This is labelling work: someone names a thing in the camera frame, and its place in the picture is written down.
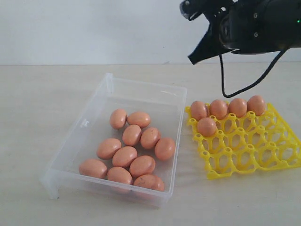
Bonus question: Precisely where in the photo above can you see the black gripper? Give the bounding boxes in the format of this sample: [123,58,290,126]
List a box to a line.
[188,0,234,65]

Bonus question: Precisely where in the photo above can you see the brown egg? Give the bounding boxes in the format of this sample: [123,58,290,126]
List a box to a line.
[247,95,266,116]
[96,138,122,160]
[107,166,133,194]
[197,117,217,137]
[110,109,127,129]
[140,127,161,150]
[209,99,228,120]
[79,159,107,179]
[129,155,156,178]
[127,111,151,128]
[190,100,209,121]
[133,174,165,192]
[112,146,138,168]
[155,137,175,161]
[122,124,142,146]
[228,98,247,118]

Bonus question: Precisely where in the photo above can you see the clear plastic bin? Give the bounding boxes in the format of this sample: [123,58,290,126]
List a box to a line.
[40,73,187,207]

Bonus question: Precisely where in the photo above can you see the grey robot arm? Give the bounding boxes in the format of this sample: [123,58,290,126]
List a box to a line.
[180,0,301,64]

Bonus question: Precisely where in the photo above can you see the yellow plastic egg tray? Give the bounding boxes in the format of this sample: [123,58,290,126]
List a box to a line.
[185,103,301,179]

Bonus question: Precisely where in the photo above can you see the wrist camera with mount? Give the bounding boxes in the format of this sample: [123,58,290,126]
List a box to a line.
[179,0,229,22]

